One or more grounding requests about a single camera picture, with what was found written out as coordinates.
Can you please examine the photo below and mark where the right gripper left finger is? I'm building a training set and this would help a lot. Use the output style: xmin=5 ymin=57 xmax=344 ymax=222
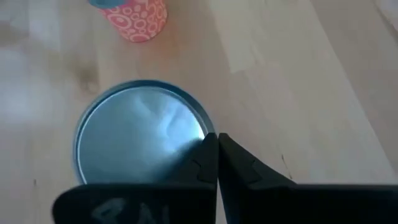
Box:
xmin=52 ymin=133 xmax=219 ymax=224

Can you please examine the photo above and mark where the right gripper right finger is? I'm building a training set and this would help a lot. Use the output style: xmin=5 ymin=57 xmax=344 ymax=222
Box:
xmin=218 ymin=133 xmax=398 ymax=224

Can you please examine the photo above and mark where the blue-grey label tin can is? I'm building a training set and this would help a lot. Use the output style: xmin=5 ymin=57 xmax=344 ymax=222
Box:
xmin=73 ymin=79 xmax=216 ymax=187

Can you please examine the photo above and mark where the orange circle-pattern tin can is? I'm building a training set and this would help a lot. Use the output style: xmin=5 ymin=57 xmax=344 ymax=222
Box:
xmin=88 ymin=0 xmax=169 ymax=44

